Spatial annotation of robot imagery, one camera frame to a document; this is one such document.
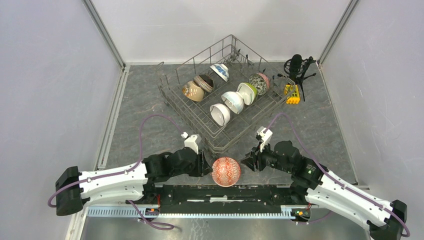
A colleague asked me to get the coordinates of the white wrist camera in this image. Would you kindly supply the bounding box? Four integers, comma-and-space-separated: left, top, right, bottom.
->
256, 126, 273, 153
181, 132, 202, 155

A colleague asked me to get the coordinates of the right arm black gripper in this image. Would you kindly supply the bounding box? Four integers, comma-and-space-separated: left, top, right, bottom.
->
239, 140, 293, 174

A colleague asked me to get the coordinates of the yellow block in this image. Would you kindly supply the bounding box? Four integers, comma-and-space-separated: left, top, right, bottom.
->
283, 84, 301, 105

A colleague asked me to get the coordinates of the black microphone on tripod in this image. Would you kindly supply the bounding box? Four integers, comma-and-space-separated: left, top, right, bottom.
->
283, 54, 317, 101

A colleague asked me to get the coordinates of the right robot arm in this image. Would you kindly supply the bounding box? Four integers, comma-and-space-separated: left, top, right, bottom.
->
241, 141, 408, 240

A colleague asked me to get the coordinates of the blue floral bowl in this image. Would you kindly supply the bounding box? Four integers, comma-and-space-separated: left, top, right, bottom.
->
209, 63, 230, 82

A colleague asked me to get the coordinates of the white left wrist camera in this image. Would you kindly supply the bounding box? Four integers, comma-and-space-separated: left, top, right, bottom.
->
181, 132, 202, 155

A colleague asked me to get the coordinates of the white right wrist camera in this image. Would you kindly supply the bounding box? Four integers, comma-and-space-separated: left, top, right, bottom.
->
256, 126, 273, 153

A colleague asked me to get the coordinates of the green and white bowl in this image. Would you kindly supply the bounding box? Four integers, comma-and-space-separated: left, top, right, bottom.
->
237, 82, 258, 106

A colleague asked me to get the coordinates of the grey wire dish rack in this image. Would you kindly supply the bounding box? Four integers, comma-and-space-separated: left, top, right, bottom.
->
158, 35, 295, 154

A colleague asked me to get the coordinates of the floral brown patterned bowl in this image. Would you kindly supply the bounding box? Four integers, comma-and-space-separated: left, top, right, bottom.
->
248, 72, 271, 96

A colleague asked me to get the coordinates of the pink bowl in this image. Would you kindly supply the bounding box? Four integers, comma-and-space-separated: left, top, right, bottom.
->
211, 157, 242, 188

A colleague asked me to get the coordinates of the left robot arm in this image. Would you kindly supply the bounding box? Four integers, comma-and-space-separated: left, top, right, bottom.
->
48, 147, 213, 216

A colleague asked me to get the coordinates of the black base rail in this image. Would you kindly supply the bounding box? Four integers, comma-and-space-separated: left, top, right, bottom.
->
134, 184, 309, 214

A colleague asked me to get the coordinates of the brown rimmed cream bowl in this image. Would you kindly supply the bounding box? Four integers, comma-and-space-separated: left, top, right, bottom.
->
193, 74, 214, 93

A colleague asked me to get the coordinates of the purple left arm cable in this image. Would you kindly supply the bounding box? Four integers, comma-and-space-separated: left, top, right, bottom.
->
47, 114, 188, 231

